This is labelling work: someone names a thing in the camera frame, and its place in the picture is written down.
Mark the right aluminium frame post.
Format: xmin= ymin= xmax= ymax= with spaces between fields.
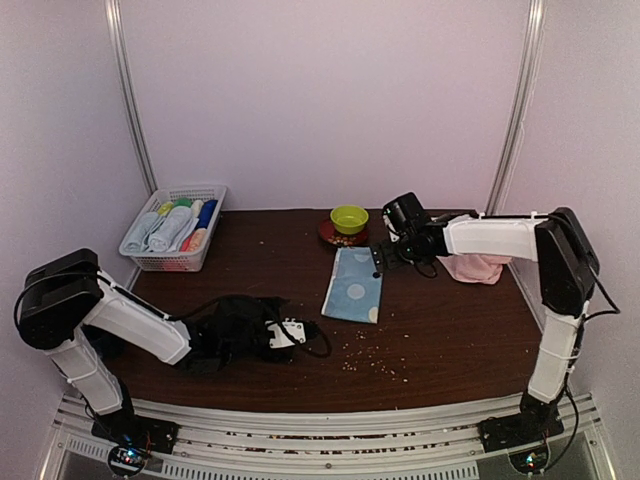
xmin=485 ymin=0 xmax=547 ymax=214

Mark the yellow rolled towel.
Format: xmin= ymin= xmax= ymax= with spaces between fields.
xmin=157 ymin=202 xmax=174 ymax=216

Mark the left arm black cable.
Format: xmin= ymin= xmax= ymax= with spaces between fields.
xmin=174 ymin=294 xmax=334 ymax=360

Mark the green plastic bowl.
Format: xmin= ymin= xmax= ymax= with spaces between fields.
xmin=330 ymin=205 xmax=369 ymax=235

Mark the white plastic basket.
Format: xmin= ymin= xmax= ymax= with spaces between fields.
xmin=118 ymin=185 xmax=227 ymax=272

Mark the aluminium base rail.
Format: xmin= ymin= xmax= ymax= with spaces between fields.
xmin=35 ymin=394 xmax=622 ymax=479

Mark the dark blue mug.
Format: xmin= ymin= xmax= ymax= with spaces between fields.
xmin=83 ymin=326 xmax=125 ymax=360

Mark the green rolled towel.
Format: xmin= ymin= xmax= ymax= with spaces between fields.
xmin=173 ymin=197 xmax=193 ymax=208

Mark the red floral plate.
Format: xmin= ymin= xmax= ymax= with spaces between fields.
xmin=317 ymin=218 xmax=369 ymax=247

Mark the light blue rolled towel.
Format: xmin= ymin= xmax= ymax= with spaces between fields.
xmin=121 ymin=207 xmax=194 ymax=254

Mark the white rolled towel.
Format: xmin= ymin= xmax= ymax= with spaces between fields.
xmin=191 ymin=199 xmax=204 ymax=217

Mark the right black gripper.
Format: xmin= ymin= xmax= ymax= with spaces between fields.
xmin=370 ymin=235 xmax=429 ymax=274

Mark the blue polka dot towel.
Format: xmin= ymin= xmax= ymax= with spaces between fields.
xmin=321 ymin=247 xmax=383 ymax=325

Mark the dark blue rolled towel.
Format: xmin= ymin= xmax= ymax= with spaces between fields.
xmin=196 ymin=199 xmax=218 ymax=230

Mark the pink towel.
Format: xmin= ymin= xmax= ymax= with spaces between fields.
xmin=437 ymin=254 xmax=512 ymax=285

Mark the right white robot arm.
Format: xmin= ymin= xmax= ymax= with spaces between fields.
xmin=370 ymin=192 xmax=602 ymax=451

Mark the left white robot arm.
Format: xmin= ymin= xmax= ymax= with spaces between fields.
xmin=13 ymin=249 xmax=310 ymax=445

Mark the red rolled towel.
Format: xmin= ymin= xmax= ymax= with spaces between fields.
xmin=180 ymin=228 xmax=207 ymax=253

